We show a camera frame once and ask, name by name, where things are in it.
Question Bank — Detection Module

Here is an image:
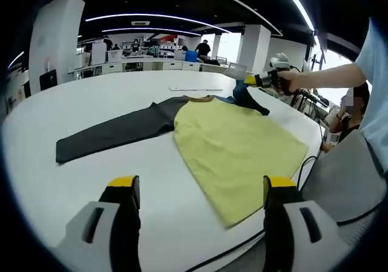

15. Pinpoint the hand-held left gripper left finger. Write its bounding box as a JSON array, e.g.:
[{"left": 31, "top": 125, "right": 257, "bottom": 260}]
[{"left": 54, "top": 174, "right": 142, "bottom": 272}]

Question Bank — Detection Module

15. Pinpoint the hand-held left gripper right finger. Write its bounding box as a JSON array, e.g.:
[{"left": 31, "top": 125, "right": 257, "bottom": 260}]
[{"left": 263, "top": 174, "right": 349, "bottom": 272}]

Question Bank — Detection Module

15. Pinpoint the white template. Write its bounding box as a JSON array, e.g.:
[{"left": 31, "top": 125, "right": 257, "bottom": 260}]
[{"left": 169, "top": 85, "right": 224, "bottom": 91}]

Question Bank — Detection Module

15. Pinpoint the yellow black blue garment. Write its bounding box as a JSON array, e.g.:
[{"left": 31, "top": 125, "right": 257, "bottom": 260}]
[{"left": 55, "top": 82, "right": 309, "bottom": 229}]

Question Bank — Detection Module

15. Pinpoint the person's right hand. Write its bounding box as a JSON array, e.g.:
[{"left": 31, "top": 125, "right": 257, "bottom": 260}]
[{"left": 277, "top": 70, "right": 304, "bottom": 96}]

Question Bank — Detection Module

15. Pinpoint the grey mesh chair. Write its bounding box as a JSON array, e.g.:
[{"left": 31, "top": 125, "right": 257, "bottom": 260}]
[{"left": 227, "top": 62, "right": 248, "bottom": 81}]

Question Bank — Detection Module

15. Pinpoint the black monitor stand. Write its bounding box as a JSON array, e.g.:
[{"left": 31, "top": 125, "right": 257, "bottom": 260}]
[{"left": 306, "top": 29, "right": 328, "bottom": 71}]

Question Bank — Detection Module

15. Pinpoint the white cabinet row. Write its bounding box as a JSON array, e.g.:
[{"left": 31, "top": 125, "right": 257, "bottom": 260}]
[{"left": 68, "top": 55, "right": 228, "bottom": 79}]

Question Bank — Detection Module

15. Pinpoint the white storage box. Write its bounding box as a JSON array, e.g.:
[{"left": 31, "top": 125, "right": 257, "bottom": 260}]
[{"left": 107, "top": 49, "right": 124, "bottom": 62}]

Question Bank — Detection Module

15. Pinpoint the white board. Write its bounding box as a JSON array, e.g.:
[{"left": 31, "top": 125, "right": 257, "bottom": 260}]
[{"left": 90, "top": 40, "right": 107, "bottom": 65}]

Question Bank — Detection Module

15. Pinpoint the black office chair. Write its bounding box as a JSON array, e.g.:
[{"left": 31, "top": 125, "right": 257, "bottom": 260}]
[{"left": 39, "top": 70, "right": 58, "bottom": 91}]

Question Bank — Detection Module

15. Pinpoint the black cable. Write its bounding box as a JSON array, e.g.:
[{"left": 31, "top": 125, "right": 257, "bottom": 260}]
[{"left": 295, "top": 123, "right": 327, "bottom": 193}]

